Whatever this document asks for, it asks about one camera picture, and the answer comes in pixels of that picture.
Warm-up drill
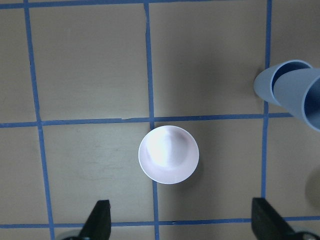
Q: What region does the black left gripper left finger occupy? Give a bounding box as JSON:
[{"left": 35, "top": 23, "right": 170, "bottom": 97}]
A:
[{"left": 57, "top": 200, "right": 111, "bottom": 240}]

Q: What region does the blue cup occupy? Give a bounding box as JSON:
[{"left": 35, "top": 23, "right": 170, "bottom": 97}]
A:
[
  {"left": 253, "top": 59, "right": 312, "bottom": 106},
  {"left": 273, "top": 68, "right": 320, "bottom": 131}
]

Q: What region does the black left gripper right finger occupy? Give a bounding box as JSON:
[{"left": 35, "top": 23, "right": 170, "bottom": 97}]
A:
[{"left": 251, "top": 197, "right": 320, "bottom": 240}]

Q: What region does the pink bowl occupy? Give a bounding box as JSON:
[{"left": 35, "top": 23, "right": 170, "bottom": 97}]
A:
[{"left": 138, "top": 125, "right": 200, "bottom": 185}]

